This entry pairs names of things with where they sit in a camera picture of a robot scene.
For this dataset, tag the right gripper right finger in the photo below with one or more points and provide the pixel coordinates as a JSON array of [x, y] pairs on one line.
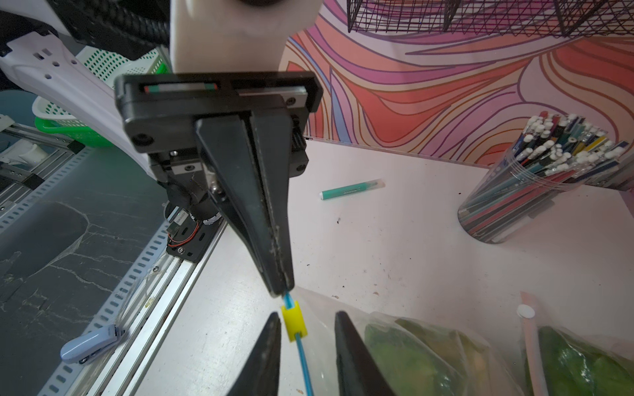
[[358, 373]]

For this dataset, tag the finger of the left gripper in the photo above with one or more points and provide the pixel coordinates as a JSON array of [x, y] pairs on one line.
[[233, 179], [272, 134]]

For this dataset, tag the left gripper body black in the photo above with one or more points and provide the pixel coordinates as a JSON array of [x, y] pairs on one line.
[[160, 112]]

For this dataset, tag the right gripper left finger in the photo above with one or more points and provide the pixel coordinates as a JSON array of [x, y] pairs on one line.
[[261, 372]]

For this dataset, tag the chinese cabbage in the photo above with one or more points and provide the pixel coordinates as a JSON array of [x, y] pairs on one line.
[[417, 359]]

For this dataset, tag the clear zip-top bag blue seal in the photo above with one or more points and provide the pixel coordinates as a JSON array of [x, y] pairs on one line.
[[310, 321]]

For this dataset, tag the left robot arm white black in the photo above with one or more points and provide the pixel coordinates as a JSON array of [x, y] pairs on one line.
[[40, 41]]

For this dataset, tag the small clear bag pink seal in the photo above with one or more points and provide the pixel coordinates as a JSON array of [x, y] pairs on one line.
[[533, 316]]

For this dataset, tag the small green cabbage in bag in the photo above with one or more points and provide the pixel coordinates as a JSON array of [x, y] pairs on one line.
[[573, 366]]

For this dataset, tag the green white basket on floor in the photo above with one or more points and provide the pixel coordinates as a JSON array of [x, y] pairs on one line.
[[86, 110]]

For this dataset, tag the green marker pen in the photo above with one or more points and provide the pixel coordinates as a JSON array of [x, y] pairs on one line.
[[352, 189]]

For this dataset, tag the light blue small stapler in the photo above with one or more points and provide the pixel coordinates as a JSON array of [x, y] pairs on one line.
[[86, 347]]

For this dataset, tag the clear cup of pens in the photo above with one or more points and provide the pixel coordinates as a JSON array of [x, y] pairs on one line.
[[554, 155]]

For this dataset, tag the black wire basket left wall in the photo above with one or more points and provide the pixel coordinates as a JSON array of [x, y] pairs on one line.
[[558, 18]]

